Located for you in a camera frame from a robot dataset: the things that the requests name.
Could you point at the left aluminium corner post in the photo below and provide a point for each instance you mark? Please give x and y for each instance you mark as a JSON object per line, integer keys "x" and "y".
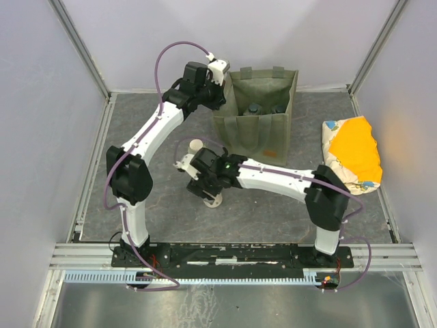
{"x": 67, "y": 23}

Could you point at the aluminium front rail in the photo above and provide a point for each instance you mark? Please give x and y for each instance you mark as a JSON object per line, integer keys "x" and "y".
{"x": 383, "y": 257}

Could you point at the clear bottle dark cap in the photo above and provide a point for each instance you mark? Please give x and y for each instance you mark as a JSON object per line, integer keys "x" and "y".
{"x": 277, "y": 109}

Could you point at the yellow patterned snack bag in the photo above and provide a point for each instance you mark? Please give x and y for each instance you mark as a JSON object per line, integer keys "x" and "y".
{"x": 350, "y": 150}

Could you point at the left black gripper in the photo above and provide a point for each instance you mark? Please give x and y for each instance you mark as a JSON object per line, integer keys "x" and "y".
{"x": 219, "y": 100}

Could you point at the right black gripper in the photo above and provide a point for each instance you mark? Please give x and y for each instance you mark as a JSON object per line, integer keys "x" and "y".
{"x": 198, "y": 186}

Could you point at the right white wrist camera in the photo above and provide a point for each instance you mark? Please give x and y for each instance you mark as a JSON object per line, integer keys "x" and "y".
{"x": 184, "y": 165}

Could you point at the beige white-cap bottle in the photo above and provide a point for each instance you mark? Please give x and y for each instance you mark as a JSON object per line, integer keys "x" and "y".
{"x": 214, "y": 202}

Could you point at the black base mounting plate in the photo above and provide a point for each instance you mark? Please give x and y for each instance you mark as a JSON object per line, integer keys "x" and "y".
{"x": 241, "y": 261}

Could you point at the aluminium corner post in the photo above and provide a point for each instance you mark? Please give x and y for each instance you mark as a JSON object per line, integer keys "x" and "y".
{"x": 377, "y": 46}
{"x": 67, "y": 23}

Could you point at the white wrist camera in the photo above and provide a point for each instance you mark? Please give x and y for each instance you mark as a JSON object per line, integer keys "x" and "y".
{"x": 218, "y": 67}
{"x": 184, "y": 165}

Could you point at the right aluminium corner post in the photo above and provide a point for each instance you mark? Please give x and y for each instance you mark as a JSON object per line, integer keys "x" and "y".
{"x": 377, "y": 46}

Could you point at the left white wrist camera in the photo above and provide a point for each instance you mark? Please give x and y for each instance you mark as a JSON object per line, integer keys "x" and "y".
{"x": 218, "y": 67}

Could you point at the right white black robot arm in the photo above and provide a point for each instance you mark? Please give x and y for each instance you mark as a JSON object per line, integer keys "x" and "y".
{"x": 324, "y": 195}

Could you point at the olive green canvas bag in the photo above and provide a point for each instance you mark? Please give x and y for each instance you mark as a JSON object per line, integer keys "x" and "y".
{"x": 265, "y": 137}

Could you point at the green liquid white-cap bottle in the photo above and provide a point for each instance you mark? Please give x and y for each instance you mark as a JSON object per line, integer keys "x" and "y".
{"x": 194, "y": 146}

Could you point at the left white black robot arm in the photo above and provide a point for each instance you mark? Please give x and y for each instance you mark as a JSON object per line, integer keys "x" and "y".
{"x": 128, "y": 175}

